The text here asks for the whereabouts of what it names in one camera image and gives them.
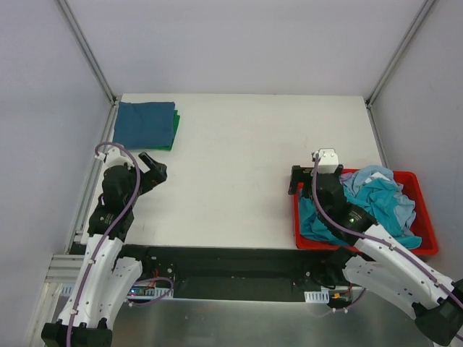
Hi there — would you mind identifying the teal t shirt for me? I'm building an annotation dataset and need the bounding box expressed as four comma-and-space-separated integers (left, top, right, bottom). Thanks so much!
298, 176, 402, 247

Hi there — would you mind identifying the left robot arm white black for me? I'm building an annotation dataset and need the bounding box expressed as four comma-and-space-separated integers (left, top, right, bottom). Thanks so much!
41, 147, 167, 346

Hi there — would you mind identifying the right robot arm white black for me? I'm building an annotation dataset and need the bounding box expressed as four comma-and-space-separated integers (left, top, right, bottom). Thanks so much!
288, 164, 462, 346

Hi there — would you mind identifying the lavender t shirt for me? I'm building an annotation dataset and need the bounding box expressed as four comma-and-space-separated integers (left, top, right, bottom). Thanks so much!
339, 172, 357, 186

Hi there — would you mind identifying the folded dark blue t shirt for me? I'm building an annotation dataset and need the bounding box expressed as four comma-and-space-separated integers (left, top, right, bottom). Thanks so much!
112, 101, 176, 150

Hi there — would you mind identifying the folded green t shirt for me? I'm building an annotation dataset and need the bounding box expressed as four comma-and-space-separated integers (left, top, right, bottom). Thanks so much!
153, 109, 181, 151

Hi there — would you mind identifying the light blue t shirt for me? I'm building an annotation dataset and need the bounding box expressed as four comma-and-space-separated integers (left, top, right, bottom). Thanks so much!
342, 166, 422, 249

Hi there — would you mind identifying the red plastic bin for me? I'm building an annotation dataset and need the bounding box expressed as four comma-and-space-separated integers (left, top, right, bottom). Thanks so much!
292, 168, 438, 256

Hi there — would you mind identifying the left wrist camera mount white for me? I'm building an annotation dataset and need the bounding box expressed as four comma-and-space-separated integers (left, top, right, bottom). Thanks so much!
95, 147, 134, 168

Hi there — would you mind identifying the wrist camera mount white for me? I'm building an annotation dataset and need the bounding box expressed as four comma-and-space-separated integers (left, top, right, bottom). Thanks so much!
95, 147, 134, 168
312, 148, 339, 174

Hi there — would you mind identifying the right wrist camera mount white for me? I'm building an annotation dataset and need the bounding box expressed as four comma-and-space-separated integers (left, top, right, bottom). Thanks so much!
312, 148, 339, 174

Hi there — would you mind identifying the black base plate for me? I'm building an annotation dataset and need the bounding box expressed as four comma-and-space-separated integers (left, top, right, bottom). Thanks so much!
119, 244, 349, 302

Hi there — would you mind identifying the aluminium rail front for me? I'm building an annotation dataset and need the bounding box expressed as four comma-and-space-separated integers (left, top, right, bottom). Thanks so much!
45, 254, 84, 283

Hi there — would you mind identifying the right white cable duct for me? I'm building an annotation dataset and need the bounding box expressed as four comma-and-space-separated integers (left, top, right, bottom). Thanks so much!
304, 290, 330, 304

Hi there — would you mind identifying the white cable duct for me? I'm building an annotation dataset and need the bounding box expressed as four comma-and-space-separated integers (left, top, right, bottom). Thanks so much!
304, 290, 330, 304
60, 283, 174, 301

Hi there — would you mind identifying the left white cable duct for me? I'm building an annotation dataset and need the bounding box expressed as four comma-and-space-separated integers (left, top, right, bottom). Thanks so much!
60, 283, 174, 301

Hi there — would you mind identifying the left aluminium frame post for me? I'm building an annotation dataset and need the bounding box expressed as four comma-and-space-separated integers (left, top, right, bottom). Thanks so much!
56, 0, 119, 106

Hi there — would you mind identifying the aluminium frame post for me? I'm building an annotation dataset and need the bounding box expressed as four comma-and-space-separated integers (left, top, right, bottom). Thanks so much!
365, 0, 438, 109
56, 0, 119, 106

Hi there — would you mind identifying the right aluminium frame post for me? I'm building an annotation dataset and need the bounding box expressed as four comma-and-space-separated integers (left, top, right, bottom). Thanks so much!
365, 0, 438, 109

